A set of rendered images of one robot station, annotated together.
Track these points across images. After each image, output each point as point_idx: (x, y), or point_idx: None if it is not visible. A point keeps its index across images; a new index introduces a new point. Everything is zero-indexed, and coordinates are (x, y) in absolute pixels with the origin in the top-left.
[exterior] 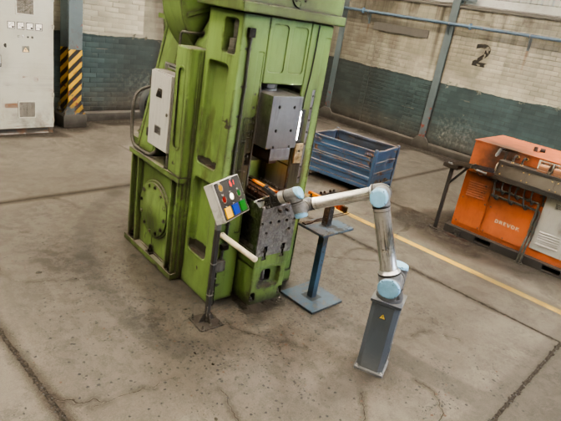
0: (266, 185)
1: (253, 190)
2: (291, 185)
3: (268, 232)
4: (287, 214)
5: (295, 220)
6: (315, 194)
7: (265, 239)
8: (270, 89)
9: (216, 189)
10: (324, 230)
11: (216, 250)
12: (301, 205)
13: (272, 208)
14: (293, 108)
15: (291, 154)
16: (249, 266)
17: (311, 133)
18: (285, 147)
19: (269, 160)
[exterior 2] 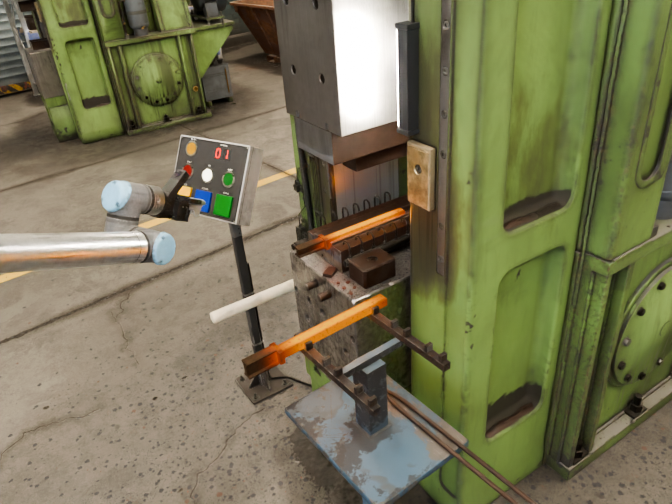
0: (180, 171)
1: (340, 219)
2: (424, 271)
3: (310, 319)
4: (335, 311)
5: (355, 346)
6: (358, 305)
7: (308, 328)
8: None
9: (183, 146)
10: (323, 413)
11: (238, 270)
12: (105, 225)
13: (304, 267)
14: (315, 6)
15: None
16: None
17: (467, 125)
18: (321, 126)
19: (298, 146)
